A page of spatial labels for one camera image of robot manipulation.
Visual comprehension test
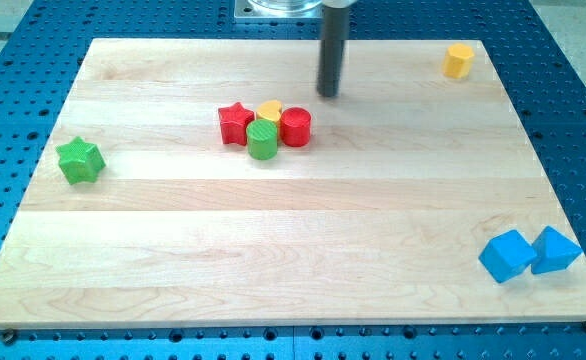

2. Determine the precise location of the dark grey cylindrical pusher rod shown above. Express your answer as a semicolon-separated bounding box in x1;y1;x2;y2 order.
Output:
316;3;351;98

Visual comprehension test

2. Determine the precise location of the red star block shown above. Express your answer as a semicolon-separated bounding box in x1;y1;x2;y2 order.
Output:
218;102;255;146

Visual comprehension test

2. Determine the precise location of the green star block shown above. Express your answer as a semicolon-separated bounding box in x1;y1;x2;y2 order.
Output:
56;137;106;185

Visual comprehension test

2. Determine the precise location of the red cylinder block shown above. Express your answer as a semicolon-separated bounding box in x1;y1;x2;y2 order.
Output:
280;107;312;147

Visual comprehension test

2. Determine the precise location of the yellow heart block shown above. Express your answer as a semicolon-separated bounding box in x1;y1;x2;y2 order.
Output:
255;99;283;125

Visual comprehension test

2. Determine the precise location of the green cylinder block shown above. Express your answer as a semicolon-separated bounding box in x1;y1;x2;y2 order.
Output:
246;119;278;160

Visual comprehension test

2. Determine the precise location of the yellow hexagon block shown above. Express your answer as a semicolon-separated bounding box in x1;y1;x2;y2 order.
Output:
442;43;475;79

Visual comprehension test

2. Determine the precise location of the light wooden board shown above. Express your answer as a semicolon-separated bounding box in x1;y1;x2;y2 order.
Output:
0;38;586;330

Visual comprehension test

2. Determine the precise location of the blue cube block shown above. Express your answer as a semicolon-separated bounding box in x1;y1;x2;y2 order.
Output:
478;229;537;283

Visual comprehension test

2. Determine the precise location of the blue triangle block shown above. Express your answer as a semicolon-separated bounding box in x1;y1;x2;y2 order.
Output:
531;226;583;275

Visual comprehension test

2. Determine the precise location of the blue perforated metal table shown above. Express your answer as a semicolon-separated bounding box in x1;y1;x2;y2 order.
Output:
0;0;586;359

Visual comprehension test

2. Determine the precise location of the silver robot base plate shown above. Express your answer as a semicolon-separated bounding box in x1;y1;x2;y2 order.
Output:
232;0;322;20

